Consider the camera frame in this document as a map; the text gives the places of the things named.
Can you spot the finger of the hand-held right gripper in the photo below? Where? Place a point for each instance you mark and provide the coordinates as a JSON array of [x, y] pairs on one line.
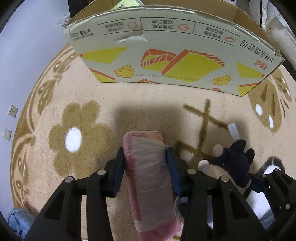
[[257, 184]]

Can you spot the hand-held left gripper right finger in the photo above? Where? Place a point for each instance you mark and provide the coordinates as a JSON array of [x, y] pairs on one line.
[[173, 172]]

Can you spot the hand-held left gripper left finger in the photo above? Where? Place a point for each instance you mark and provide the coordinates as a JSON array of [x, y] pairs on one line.
[[118, 172]]

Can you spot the pink plush roll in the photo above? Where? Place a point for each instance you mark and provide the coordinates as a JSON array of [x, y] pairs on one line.
[[148, 176]]

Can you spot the white-haired plush doll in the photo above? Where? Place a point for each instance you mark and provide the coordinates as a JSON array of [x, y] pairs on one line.
[[233, 160]]

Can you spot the printed cardboard box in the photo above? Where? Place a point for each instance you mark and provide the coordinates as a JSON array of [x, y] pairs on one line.
[[161, 34]]

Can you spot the small white tag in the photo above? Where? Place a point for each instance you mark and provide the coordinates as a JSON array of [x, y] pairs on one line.
[[232, 132]]

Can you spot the beige printed blanket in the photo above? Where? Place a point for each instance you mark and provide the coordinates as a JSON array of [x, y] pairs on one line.
[[138, 115]]

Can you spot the blue patterned cloth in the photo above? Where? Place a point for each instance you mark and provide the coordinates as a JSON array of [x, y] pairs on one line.
[[18, 222]]

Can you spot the cream padded coat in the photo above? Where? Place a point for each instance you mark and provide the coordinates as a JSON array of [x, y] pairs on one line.
[[279, 30]]

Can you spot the crumpled clear plastic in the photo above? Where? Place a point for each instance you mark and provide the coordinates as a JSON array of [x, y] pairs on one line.
[[63, 22]]

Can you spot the light green packet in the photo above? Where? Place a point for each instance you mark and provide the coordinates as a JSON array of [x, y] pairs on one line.
[[127, 3]]

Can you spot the white wall socket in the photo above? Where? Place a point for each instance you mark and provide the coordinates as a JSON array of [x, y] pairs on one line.
[[7, 134], [13, 110]]

